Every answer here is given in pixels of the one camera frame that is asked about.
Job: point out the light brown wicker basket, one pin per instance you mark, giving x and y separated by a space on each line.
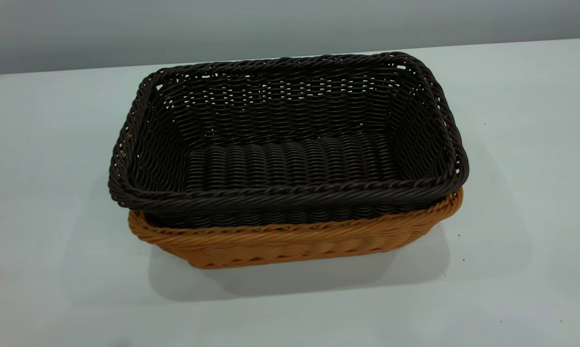
280 246

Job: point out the dark brown wicker basket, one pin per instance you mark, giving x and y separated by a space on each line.
290 164

